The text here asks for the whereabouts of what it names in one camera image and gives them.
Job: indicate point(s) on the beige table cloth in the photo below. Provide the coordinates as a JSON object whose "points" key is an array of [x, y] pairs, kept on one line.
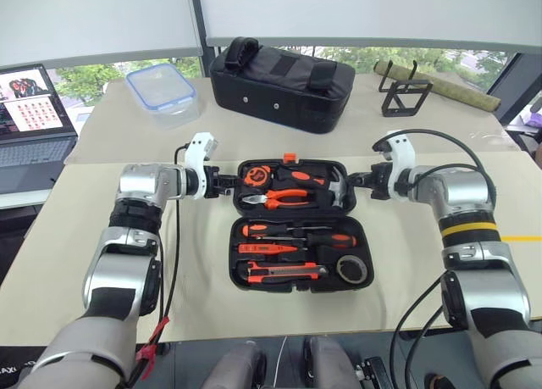
{"points": [[127, 139]]}

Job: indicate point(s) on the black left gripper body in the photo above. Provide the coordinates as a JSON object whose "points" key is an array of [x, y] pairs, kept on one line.
{"points": [[214, 185]]}

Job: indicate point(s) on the rolled olive mat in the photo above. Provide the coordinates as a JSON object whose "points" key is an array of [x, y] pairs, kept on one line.
{"points": [[457, 90]]}

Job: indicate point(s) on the orange utility knife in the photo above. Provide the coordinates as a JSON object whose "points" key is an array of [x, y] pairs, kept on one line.
{"points": [[279, 272]]}

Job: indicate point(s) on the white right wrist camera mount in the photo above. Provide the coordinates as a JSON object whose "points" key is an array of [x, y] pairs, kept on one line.
{"points": [[402, 151]]}

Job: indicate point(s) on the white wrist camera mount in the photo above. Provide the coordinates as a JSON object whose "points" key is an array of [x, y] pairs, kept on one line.
{"points": [[198, 151], [402, 151]]}

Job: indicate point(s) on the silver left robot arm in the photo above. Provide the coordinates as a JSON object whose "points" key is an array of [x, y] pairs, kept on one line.
{"points": [[123, 253]]}

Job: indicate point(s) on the steel claw hammer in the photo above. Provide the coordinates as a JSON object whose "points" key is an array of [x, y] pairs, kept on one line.
{"points": [[337, 190]]}

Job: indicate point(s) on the black tool case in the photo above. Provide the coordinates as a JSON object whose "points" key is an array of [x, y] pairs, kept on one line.
{"points": [[296, 287]]}

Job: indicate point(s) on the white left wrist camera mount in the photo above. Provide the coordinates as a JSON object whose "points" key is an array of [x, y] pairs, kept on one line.
{"points": [[198, 151]]}

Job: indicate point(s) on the grey laptop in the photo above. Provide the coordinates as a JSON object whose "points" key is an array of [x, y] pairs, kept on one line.
{"points": [[29, 143]]}

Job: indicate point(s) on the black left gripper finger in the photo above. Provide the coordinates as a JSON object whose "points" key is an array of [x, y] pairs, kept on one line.
{"points": [[228, 178], [228, 190]]}

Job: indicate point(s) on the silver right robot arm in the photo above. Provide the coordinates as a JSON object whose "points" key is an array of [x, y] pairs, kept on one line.
{"points": [[474, 245]]}

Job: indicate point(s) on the black metal stand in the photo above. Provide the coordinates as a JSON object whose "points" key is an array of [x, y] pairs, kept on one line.
{"points": [[406, 98]]}

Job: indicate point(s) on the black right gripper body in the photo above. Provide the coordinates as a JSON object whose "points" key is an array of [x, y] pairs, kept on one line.
{"points": [[379, 181]]}

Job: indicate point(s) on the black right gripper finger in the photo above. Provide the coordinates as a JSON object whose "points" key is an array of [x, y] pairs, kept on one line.
{"points": [[357, 187], [357, 177]]}

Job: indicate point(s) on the white roller blind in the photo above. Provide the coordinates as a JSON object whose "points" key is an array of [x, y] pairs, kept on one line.
{"points": [[372, 12], [97, 16]]}

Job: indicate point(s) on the black electrical tape roll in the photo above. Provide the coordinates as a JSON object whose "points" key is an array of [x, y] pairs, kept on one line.
{"points": [[344, 270]]}

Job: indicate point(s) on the yellow tape strip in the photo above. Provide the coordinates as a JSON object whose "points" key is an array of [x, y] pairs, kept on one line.
{"points": [[523, 238]]}

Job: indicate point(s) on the orange black tape measure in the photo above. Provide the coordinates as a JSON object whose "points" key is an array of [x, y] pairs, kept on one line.
{"points": [[257, 176]]}

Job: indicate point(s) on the black fabric bag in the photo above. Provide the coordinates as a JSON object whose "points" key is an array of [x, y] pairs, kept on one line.
{"points": [[279, 88]]}

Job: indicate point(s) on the dark window frame post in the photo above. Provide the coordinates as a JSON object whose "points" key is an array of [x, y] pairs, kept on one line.
{"points": [[199, 20]]}

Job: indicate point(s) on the grey rounded shape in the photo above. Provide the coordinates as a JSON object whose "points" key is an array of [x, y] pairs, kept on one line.
{"points": [[235, 368], [332, 363]]}

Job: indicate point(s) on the clear container with blue lid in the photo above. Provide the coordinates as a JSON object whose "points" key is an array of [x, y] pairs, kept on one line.
{"points": [[163, 92]]}

